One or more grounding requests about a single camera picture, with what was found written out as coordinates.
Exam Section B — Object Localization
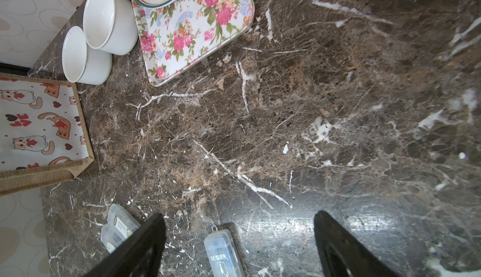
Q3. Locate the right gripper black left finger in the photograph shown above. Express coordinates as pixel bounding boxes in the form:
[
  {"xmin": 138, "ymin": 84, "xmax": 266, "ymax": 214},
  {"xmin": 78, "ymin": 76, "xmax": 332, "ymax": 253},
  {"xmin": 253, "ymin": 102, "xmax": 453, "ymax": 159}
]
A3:
[{"xmin": 86, "ymin": 213, "xmax": 167, "ymax": 277}]

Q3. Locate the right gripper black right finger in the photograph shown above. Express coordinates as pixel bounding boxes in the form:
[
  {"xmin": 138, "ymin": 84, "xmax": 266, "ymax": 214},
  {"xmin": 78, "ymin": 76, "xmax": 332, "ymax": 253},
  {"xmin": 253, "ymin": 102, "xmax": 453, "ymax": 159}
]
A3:
[{"xmin": 314, "ymin": 211, "xmax": 398, "ymax": 277}]

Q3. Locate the clear compass case blue front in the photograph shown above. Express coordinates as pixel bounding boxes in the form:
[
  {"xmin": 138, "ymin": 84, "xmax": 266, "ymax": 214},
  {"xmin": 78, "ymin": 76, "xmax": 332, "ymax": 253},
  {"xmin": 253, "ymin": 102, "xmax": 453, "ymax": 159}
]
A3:
[{"xmin": 204, "ymin": 225, "xmax": 246, "ymax": 277}]

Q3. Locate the white bowl left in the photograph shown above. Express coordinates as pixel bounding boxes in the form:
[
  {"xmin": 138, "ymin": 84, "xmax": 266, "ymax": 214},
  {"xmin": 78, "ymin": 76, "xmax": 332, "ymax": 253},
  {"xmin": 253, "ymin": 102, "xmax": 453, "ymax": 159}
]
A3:
[{"xmin": 61, "ymin": 26, "xmax": 113, "ymax": 85}]

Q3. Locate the white bowl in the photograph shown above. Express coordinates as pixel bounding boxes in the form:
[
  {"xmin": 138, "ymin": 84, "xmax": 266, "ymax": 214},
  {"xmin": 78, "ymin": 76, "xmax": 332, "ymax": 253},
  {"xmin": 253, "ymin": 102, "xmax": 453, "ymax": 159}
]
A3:
[
  {"xmin": 83, "ymin": 0, "xmax": 139, "ymax": 56},
  {"xmin": 61, "ymin": 26, "xmax": 113, "ymax": 85}
]

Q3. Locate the white bowl right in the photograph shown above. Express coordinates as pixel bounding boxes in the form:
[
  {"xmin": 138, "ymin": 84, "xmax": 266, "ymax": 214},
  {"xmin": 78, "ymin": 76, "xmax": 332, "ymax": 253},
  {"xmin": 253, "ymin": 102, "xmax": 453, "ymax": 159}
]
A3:
[{"xmin": 83, "ymin": 0, "xmax": 139, "ymax": 56}]

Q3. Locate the floral cloth mat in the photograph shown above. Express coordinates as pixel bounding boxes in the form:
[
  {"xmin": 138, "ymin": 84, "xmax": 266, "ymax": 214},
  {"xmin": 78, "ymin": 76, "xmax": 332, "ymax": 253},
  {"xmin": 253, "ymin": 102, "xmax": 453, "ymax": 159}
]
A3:
[{"xmin": 132, "ymin": 0, "xmax": 255, "ymax": 86}]

